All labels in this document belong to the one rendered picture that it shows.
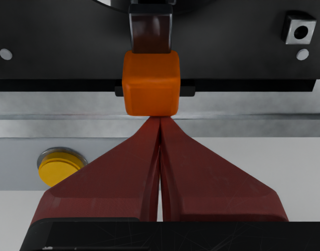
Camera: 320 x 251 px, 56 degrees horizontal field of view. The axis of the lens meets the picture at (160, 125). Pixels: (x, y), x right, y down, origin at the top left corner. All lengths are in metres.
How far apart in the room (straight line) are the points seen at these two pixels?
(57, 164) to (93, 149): 0.03
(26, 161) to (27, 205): 0.23
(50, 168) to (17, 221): 0.29
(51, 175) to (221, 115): 0.16
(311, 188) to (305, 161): 0.06
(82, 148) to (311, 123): 0.20
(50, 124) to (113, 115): 0.05
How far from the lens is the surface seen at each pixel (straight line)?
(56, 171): 0.29
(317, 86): 0.26
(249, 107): 0.25
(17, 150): 0.30
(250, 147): 0.42
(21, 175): 0.32
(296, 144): 0.44
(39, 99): 0.26
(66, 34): 0.21
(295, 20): 0.21
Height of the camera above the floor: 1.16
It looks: 54 degrees down
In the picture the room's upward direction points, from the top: 180 degrees clockwise
